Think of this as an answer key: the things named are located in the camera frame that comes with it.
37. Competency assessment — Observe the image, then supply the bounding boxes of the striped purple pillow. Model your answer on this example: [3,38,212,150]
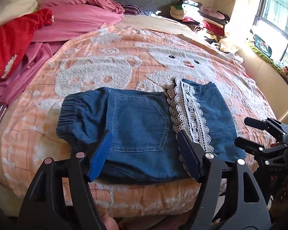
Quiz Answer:
[122,4,144,16]

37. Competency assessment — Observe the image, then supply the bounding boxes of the left hand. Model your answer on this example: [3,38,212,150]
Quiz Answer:
[102,215,119,230]

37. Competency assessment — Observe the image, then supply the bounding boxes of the green-edged cushion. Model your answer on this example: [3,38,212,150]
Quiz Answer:
[246,34,288,84]

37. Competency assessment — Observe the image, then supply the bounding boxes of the red floral blanket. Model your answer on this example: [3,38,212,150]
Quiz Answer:
[0,8,54,81]

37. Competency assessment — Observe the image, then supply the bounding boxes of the blue denim lace-trimmed pants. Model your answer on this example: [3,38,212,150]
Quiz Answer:
[56,78,246,184]

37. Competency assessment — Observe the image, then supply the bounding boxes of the pile of folded clothes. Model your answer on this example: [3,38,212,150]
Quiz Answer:
[170,0,230,50]

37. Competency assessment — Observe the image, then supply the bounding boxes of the window with dark frame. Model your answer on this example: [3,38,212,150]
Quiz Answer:
[251,0,288,61]

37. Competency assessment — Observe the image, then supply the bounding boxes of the pink blanket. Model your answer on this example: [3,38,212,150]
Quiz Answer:
[0,0,124,105]

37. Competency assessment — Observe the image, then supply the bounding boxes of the peach bear-pattern bedspread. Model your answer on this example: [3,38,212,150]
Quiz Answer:
[1,15,278,219]

